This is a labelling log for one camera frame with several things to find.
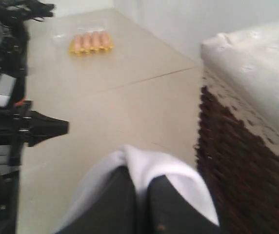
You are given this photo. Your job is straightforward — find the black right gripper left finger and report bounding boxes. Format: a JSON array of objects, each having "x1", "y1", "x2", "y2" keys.
[{"x1": 58, "y1": 166, "x2": 136, "y2": 234}]

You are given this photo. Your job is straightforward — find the yellow egg carton with eggs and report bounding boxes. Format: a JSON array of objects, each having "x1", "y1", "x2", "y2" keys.
[{"x1": 69, "y1": 30, "x2": 113, "y2": 56}]

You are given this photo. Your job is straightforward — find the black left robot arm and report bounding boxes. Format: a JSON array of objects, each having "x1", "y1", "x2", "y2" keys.
[{"x1": 0, "y1": 0, "x2": 69, "y2": 176}]

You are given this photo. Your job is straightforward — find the dark brown wicker basket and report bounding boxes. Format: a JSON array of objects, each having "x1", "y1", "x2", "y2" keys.
[{"x1": 196, "y1": 87, "x2": 279, "y2": 234}]

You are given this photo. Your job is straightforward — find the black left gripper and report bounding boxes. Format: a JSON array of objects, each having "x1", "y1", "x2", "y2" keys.
[{"x1": 0, "y1": 73, "x2": 69, "y2": 176}]

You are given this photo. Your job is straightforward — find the white t-shirt with red lettering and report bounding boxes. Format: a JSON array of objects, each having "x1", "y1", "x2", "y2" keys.
[{"x1": 55, "y1": 145, "x2": 219, "y2": 232}]

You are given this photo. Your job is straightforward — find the clear plastic carton lid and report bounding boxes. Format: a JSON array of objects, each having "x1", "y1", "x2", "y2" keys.
[{"x1": 51, "y1": 19, "x2": 108, "y2": 46}]

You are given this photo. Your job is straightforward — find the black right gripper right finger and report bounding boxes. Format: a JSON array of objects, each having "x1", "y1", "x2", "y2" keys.
[{"x1": 146, "y1": 175, "x2": 221, "y2": 234}]

